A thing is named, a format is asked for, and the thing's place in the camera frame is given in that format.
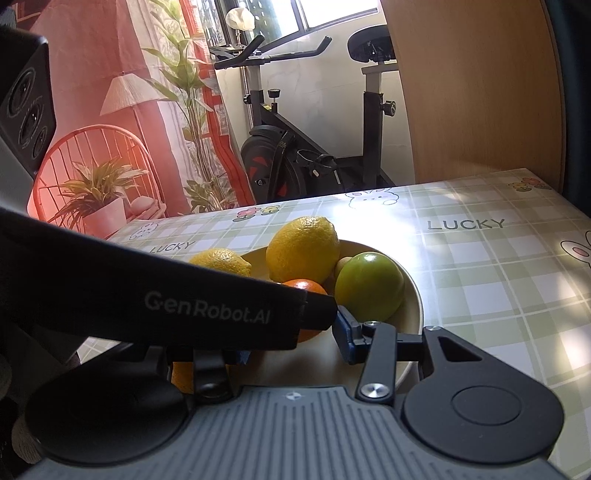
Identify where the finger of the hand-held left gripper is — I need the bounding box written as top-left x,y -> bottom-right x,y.
298,292 -> 338,331

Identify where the white cloth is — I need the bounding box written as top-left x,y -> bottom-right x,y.
226,8 -> 256,32

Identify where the green citrus fruit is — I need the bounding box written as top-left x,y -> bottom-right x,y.
335,252 -> 405,323

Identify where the metal stand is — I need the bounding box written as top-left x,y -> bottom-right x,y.
207,28 -> 252,60

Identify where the dark blue curtain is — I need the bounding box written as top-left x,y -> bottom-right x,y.
542,0 -> 591,217

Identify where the orange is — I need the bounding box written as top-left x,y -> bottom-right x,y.
171,361 -> 195,394

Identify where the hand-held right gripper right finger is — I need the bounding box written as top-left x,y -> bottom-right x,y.
332,306 -> 498,402

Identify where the black exercise bike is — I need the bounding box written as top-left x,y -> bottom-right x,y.
210,25 -> 400,204

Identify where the wooden panel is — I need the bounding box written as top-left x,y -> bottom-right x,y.
382,0 -> 566,192

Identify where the cream round plate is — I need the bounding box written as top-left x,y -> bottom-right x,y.
240,239 -> 424,393

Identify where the printed backdrop cloth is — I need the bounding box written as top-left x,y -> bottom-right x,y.
14,0 -> 258,238

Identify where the window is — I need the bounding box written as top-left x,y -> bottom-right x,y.
203,0 -> 385,52

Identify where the green plaid tablecloth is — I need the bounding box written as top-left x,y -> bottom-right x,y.
78,168 -> 591,462

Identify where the yellow lemon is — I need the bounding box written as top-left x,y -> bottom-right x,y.
265,216 -> 341,284
188,248 -> 253,278

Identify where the small bright mandarin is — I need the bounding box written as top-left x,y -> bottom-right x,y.
281,278 -> 329,343

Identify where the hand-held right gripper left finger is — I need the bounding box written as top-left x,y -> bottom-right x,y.
168,348 -> 252,403

